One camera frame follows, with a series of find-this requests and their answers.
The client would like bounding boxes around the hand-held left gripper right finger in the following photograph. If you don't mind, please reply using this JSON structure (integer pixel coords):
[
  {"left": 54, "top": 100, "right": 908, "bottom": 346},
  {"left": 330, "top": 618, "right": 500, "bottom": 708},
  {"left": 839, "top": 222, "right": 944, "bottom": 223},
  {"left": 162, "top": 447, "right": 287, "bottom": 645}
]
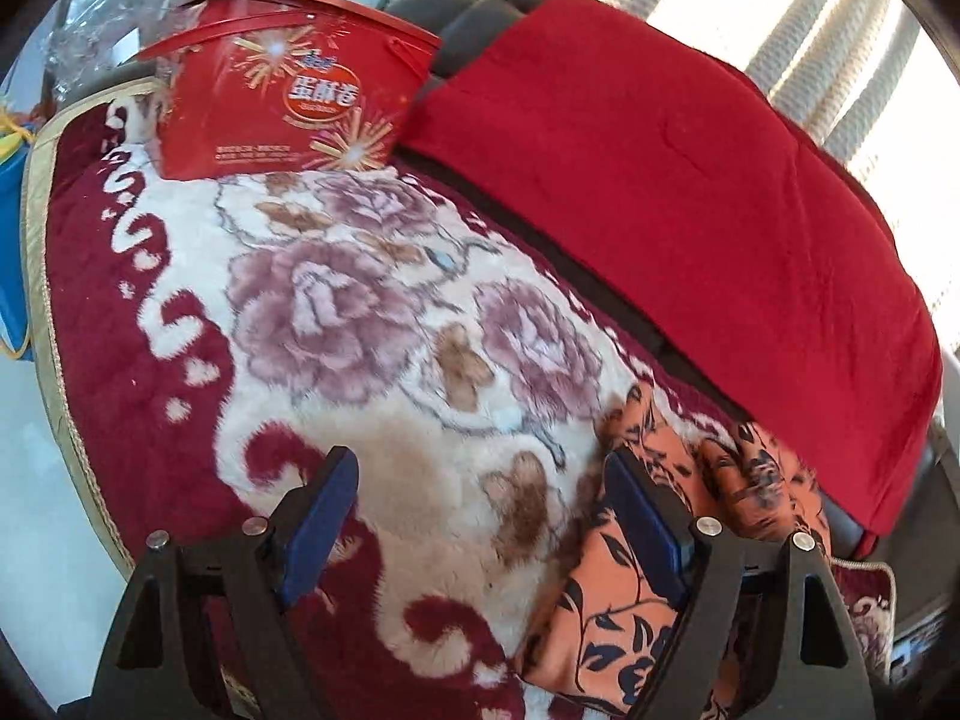
[{"left": 604, "top": 448, "right": 878, "bottom": 720}]

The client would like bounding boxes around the blue bag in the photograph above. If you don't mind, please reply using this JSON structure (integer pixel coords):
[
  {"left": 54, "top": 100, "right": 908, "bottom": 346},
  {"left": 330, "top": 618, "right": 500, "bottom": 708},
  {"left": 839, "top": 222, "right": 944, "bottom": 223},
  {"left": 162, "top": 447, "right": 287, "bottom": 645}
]
[{"left": 0, "top": 109, "right": 38, "bottom": 361}]

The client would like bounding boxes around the black sofa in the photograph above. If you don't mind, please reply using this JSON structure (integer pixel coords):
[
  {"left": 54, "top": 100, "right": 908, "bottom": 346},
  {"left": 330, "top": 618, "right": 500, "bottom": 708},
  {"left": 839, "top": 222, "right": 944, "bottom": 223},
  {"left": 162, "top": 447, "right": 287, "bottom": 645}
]
[{"left": 382, "top": 0, "right": 960, "bottom": 563}]

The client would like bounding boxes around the white curtain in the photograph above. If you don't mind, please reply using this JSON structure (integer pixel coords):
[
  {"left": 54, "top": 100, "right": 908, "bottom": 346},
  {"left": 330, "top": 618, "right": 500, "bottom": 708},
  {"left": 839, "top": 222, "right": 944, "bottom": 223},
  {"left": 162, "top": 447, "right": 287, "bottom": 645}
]
[{"left": 420, "top": 0, "right": 960, "bottom": 353}]

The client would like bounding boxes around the red fleece blanket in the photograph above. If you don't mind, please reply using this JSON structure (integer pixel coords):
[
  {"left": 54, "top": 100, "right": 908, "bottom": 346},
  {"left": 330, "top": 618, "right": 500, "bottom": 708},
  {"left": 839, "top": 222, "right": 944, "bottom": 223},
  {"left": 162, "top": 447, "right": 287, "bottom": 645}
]
[{"left": 397, "top": 0, "right": 944, "bottom": 537}]

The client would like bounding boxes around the red gift box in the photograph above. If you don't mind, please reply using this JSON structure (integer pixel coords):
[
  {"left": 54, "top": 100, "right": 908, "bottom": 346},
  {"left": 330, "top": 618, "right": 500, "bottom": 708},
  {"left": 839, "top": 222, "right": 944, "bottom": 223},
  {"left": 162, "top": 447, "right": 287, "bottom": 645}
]
[{"left": 137, "top": 0, "right": 443, "bottom": 181}]

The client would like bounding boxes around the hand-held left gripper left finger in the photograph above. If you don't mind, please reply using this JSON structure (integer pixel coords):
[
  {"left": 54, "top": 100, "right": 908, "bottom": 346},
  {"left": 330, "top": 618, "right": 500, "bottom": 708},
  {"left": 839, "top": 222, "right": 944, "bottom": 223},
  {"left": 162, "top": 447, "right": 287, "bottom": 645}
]
[{"left": 91, "top": 446, "right": 361, "bottom": 720}]

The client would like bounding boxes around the small floral plush mat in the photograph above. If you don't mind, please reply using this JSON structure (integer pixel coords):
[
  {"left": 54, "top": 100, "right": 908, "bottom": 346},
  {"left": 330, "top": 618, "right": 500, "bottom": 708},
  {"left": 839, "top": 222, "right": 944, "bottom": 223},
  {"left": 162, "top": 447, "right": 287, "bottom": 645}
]
[{"left": 829, "top": 555, "right": 901, "bottom": 683}]

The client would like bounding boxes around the orange floral garment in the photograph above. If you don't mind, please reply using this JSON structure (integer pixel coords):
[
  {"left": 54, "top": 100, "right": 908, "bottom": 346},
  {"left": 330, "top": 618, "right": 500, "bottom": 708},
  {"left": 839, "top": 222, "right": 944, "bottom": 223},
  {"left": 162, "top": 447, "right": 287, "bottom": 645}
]
[{"left": 517, "top": 382, "right": 833, "bottom": 720}]

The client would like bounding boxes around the floral plush sofa mat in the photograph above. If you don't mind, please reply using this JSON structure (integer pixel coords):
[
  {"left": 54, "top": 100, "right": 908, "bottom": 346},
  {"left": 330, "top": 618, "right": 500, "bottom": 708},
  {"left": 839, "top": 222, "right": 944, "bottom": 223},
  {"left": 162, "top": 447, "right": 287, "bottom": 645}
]
[{"left": 21, "top": 82, "right": 751, "bottom": 720}]

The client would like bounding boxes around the clear plastic bag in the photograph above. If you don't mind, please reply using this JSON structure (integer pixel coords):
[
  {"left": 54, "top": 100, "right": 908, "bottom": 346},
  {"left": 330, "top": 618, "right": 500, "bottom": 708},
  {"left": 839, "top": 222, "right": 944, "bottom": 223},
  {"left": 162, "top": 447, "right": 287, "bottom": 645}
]
[{"left": 41, "top": 0, "right": 203, "bottom": 113}]

